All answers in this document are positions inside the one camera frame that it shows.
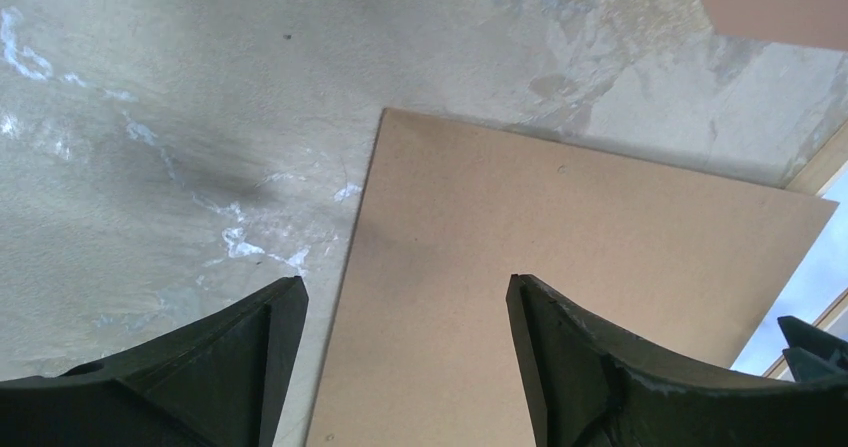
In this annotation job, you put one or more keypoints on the brown backing board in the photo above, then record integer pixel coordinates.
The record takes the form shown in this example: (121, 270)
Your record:
(421, 352)

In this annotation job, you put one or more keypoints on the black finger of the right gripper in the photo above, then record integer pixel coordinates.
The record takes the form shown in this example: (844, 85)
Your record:
(812, 354)

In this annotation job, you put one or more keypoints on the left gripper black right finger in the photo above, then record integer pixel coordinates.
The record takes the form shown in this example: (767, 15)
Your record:
(590, 382)

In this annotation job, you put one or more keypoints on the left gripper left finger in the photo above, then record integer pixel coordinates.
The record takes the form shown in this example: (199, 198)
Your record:
(219, 381)

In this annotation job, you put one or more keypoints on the wooden picture frame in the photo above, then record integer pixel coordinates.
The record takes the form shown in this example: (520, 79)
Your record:
(818, 175)

